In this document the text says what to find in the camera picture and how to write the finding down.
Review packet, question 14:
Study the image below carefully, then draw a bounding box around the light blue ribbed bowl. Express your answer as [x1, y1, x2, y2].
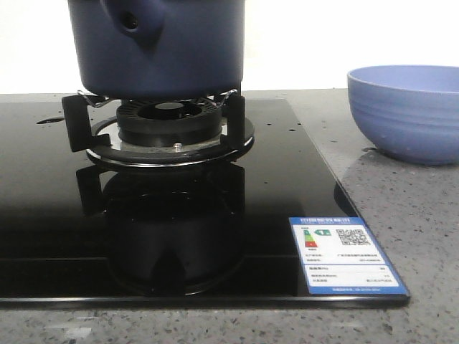
[347, 65, 458, 165]

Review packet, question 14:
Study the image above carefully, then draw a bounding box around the black metal pot support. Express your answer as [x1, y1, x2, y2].
[62, 90, 255, 168]

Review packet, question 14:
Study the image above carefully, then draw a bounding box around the dark blue cooking pot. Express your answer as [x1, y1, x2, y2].
[68, 0, 245, 100]

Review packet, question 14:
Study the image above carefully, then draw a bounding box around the black round gas burner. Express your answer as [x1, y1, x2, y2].
[116, 100, 222, 147]

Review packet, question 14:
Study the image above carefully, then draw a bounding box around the blue white energy label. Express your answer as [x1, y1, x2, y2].
[289, 217, 409, 296]

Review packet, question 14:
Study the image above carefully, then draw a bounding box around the black glass gas stove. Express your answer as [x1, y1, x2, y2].
[1, 99, 410, 309]

